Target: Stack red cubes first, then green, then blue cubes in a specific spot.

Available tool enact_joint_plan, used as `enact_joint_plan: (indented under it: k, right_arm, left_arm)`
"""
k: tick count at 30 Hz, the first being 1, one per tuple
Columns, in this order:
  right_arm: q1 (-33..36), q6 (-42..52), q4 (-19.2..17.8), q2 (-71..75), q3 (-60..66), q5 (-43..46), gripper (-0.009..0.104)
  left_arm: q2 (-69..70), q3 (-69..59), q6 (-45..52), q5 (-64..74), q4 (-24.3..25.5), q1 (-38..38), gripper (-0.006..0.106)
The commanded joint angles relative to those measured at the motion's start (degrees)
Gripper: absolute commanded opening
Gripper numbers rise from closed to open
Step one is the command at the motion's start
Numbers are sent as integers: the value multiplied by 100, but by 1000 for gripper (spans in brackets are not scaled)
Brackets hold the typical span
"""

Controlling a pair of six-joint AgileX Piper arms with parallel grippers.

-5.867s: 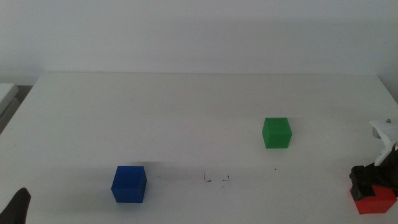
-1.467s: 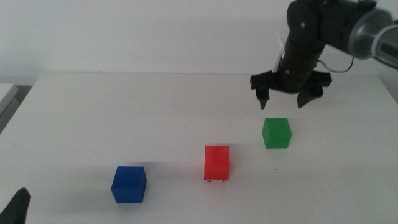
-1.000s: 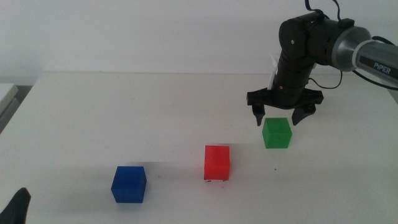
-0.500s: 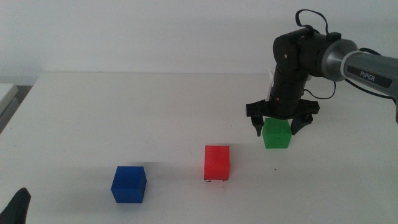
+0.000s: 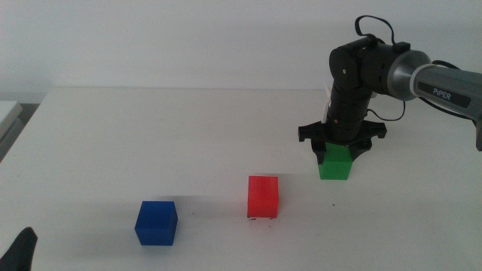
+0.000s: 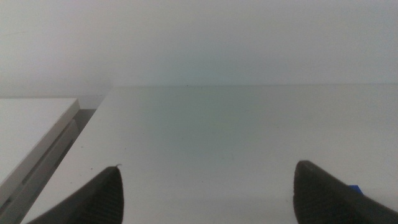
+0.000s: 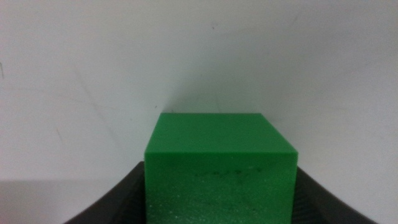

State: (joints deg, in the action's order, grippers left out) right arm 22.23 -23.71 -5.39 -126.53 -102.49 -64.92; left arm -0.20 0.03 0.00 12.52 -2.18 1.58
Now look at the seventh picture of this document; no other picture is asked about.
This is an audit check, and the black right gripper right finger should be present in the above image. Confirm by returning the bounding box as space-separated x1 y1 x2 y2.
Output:
291 166 379 224

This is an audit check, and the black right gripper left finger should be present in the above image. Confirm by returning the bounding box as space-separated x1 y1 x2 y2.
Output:
63 161 147 224

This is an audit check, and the green foam cube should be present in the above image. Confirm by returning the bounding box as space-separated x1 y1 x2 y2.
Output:
144 112 299 224

